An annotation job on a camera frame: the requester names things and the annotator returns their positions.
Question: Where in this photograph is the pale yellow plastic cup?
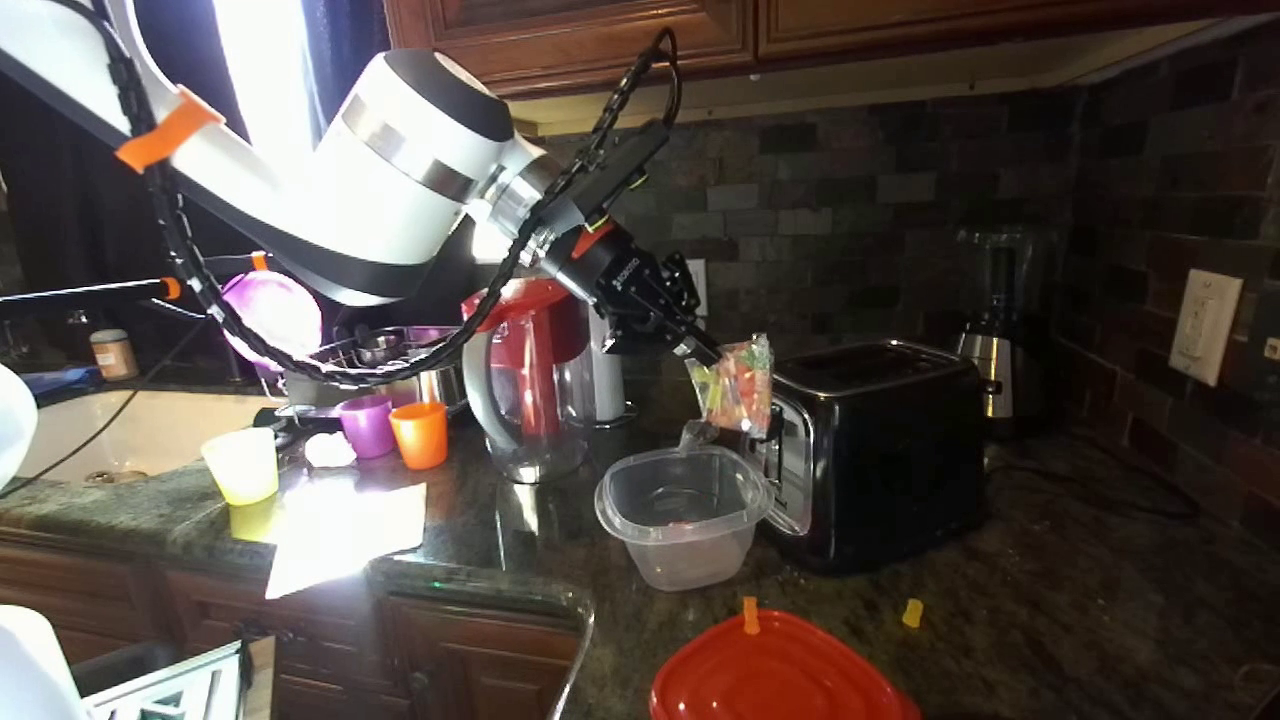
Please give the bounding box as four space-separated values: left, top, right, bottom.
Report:
200 428 282 505

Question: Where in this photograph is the white wall outlet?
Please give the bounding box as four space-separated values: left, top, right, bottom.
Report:
686 254 710 319

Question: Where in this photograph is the white light switch plate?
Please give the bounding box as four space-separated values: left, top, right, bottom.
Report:
1167 268 1245 388

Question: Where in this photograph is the red plastic lid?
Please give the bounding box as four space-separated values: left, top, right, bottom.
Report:
647 606 922 720

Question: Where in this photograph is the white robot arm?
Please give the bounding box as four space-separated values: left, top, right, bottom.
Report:
0 0 719 364

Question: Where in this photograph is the small brown jar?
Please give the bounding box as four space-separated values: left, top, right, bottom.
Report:
89 327 136 378

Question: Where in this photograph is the yellow sweet on counter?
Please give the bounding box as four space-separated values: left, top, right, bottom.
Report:
902 597 924 630

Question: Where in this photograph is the orange sweet on lid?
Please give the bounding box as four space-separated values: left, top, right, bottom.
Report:
739 597 762 637

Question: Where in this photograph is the clear plastic container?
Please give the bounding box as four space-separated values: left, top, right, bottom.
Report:
591 447 766 593

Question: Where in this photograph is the red water filter pitcher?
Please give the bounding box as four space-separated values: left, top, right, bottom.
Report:
461 276 587 485

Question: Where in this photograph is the black toaster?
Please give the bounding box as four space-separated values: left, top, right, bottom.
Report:
756 339 987 576

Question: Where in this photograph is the purple plastic cup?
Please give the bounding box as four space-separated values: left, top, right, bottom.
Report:
337 394 398 459

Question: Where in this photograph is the white paper towel roll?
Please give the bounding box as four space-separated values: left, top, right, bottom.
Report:
587 311 626 422

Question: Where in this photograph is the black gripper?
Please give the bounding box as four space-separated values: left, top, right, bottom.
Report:
539 223 719 367

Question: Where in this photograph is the metal pot in sink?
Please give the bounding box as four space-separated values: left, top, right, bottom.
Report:
274 324 461 413

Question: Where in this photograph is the orange plastic cup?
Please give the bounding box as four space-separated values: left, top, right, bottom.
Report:
394 399 448 472

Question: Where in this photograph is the clear bag of sweets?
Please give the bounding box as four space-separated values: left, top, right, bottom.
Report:
688 332 773 441

